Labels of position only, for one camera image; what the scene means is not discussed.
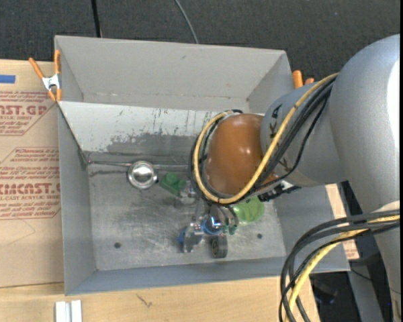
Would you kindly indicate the grey metal bin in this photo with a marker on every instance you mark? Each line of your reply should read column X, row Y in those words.
column 137, row 233

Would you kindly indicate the brown cardboard board red print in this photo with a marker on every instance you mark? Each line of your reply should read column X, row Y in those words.
column 23, row 166

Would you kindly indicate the green toy brick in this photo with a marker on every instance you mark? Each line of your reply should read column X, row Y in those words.
column 171, row 182

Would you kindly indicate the small blue thing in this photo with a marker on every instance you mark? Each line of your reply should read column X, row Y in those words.
column 181, row 237

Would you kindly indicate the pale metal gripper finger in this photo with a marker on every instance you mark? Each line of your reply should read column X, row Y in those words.
column 190, row 241

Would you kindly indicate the clear glass thing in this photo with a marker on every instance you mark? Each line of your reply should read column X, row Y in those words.
column 187, row 196

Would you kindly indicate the light green round toy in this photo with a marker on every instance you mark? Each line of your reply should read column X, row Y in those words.
column 252, row 211

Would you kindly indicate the black wheel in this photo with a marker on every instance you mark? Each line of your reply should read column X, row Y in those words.
column 219, row 247

